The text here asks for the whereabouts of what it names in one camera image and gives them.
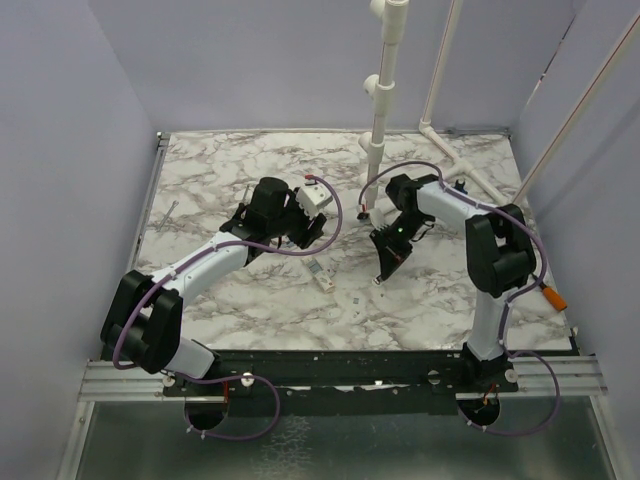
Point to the white staple box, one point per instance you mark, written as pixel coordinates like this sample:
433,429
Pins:
320,275

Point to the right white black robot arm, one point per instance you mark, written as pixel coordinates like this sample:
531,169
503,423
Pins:
499,254

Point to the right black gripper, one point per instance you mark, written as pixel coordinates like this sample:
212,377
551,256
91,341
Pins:
391,254

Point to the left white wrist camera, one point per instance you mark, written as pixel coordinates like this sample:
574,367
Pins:
312,199

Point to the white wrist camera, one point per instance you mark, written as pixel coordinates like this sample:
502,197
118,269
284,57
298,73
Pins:
375,216
312,199

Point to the small silver wrench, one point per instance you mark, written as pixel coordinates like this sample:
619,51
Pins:
167,215

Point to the white PVC pipe frame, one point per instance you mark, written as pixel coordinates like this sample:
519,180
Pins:
528,69

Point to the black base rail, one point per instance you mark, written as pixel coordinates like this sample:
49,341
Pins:
250,382

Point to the aluminium extrusion rail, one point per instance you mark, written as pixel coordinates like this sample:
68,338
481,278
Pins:
565,375

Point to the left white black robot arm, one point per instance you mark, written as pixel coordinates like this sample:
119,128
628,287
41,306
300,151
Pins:
143,327

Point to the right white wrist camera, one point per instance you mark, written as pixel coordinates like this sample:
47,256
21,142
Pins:
375,216

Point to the blue handled pliers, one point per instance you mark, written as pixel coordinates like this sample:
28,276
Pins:
460,186

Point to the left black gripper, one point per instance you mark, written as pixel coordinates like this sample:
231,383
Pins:
311,228

